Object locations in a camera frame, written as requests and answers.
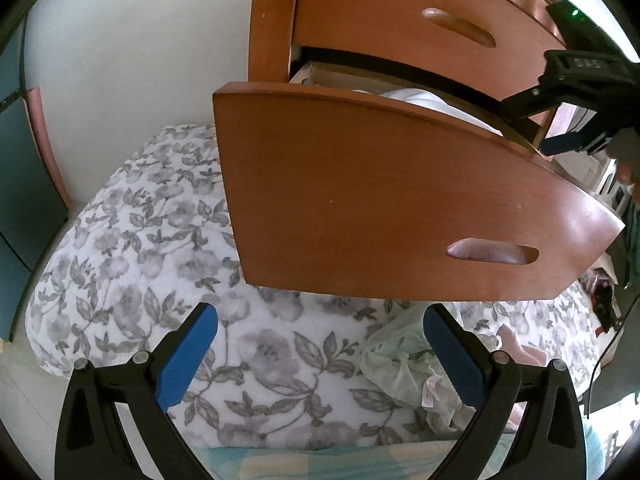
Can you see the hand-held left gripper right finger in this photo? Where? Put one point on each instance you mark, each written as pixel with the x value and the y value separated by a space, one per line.
pixel 457 355

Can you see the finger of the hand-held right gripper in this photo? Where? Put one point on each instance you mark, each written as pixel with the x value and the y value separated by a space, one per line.
pixel 562 144
pixel 527 105

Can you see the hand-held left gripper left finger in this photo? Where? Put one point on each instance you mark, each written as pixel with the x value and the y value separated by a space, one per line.
pixel 185 355

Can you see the pale sheer garment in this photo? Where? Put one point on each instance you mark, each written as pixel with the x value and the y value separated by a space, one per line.
pixel 400 360

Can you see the pink garment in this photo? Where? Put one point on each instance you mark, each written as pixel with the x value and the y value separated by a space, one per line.
pixel 520 345

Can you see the white garment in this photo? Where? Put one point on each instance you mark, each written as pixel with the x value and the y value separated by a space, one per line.
pixel 425 100

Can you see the wooden drawer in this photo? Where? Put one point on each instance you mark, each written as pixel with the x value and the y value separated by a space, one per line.
pixel 375 195
pixel 380 35

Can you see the person's right hand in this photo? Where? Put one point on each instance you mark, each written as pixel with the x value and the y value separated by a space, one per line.
pixel 629 157

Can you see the floral blanket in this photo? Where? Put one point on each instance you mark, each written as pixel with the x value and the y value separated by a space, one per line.
pixel 150 260

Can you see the red black floor clutter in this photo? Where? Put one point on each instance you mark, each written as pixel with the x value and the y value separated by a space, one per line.
pixel 602 300

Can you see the blue yellow plaid sheet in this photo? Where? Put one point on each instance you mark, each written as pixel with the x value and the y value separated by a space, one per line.
pixel 325 462

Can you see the dark green cabinet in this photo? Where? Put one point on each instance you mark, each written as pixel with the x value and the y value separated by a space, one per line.
pixel 25 185

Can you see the pink board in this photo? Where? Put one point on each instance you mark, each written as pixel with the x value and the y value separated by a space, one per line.
pixel 47 150

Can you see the wooden nightstand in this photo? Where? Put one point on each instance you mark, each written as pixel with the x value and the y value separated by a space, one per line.
pixel 270 25

